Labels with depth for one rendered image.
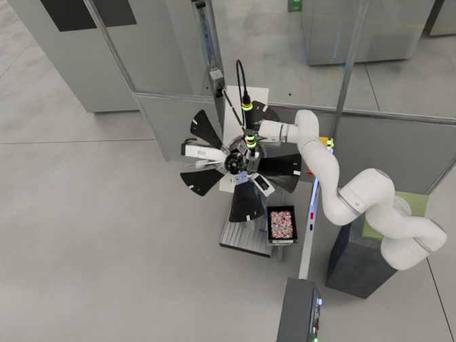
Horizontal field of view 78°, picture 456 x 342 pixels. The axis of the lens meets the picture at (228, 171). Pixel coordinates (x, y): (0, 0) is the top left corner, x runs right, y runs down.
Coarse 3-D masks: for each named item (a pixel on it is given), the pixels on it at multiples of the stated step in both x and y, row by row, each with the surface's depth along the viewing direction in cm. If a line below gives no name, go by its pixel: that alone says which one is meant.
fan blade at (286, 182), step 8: (264, 160) 157; (272, 160) 156; (280, 160) 155; (288, 160) 154; (296, 160) 152; (264, 168) 154; (272, 168) 153; (280, 168) 152; (288, 168) 152; (296, 168) 151; (264, 176) 152; (272, 176) 152; (280, 176) 151; (288, 176) 150; (296, 176) 149; (280, 184) 150; (288, 184) 149; (296, 184) 149; (288, 192) 149
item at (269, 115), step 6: (252, 102) 156; (258, 102) 153; (252, 108) 156; (270, 108) 147; (252, 114) 155; (258, 114) 152; (264, 114) 148; (270, 114) 146; (276, 114) 144; (252, 120) 154; (258, 120) 151; (270, 120) 145; (276, 120) 144
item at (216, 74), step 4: (216, 68) 181; (212, 72) 181; (216, 72) 180; (220, 72) 180; (212, 76) 178; (216, 76) 177; (220, 76) 177; (212, 80) 179; (216, 80) 177; (220, 80) 178; (224, 80) 179; (216, 84) 179; (224, 84) 181
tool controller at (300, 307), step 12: (288, 288) 113; (300, 288) 111; (312, 288) 109; (288, 300) 110; (300, 300) 108; (312, 300) 107; (288, 312) 107; (300, 312) 106; (312, 312) 106; (288, 324) 105; (300, 324) 103; (312, 324) 106; (288, 336) 103; (300, 336) 101; (312, 336) 107
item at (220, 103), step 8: (192, 0) 151; (200, 0) 150; (192, 8) 156; (200, 16) 156; (208, 16) 158; (200, 24) 161; (208, 24) 161; (200, 32) 163; (208, 32) 164; (200, 40) 168; (208, 56) 176; (216, 56) 177; (208, 64) 180; (216, 64) 182; (208, 72) 184; (208, 80) 195; (224, 96) 203; (216, 104) 206; (224, 104) 208; (216, 112) 214; (224, 112) 214; (224, 120) 220
